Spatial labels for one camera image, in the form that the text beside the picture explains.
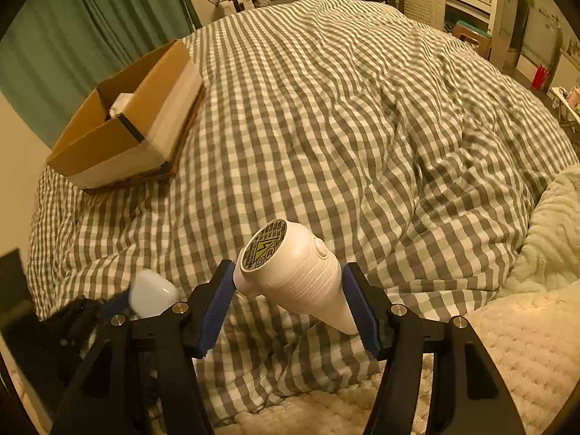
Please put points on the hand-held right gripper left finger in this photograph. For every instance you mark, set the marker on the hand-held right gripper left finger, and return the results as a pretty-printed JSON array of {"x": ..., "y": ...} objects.
[{"x": 213, "y": 317}]

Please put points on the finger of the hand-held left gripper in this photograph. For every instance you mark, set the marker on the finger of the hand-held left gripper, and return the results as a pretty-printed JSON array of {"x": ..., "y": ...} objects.
[{"x": 115, "y": 304}]

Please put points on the brown cardboard box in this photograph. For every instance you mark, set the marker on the brown cardboard box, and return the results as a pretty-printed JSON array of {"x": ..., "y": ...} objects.
[{"x": 131, "y": 145}]

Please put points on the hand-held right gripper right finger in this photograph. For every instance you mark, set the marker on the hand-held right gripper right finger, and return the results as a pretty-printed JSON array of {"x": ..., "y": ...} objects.
[{"x": 362, "y": 317}]

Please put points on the white earbuds case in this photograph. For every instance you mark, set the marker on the white earbuds case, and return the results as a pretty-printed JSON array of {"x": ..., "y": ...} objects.
[{"x": 152, "y": 294}]

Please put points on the light green fleece blanket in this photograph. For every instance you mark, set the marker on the light green fleece blanket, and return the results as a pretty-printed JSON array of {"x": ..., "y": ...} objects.
[{"x": 557, "y": 235}]

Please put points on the plastic stool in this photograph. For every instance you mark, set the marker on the plastic stool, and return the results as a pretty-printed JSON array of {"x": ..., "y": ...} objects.
[{"x": 473, "y": 36}]

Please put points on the white suitcase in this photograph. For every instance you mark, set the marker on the white suitcase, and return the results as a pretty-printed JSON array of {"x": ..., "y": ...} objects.
[{"x": 235, "y": 3}]

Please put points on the cream fleece blanket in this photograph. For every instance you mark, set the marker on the cream fleece blanket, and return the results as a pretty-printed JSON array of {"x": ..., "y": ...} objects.
[{"x": 521, "y": 349}]

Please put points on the white tape roll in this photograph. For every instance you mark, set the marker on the white tape roll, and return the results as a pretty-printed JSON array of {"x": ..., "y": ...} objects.
[{"x": 121, "y": 103}]

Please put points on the red fire extinguisher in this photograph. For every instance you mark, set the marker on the red fire extinguisher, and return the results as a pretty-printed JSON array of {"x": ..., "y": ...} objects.
[{"x": 539, "y": 78}]

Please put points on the teal curtain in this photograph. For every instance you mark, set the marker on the teal curtain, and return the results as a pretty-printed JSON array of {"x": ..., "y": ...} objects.
[{"x": 90, "y": 18}]

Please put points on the white hair dryer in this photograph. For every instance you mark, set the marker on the white hair dryer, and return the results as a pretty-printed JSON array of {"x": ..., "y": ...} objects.
[{"x": 294, "y": 276}]

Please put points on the green checked blanket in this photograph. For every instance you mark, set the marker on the green checked blanket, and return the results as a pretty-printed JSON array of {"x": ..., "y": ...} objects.
[{"x": 340, "y": 145}]

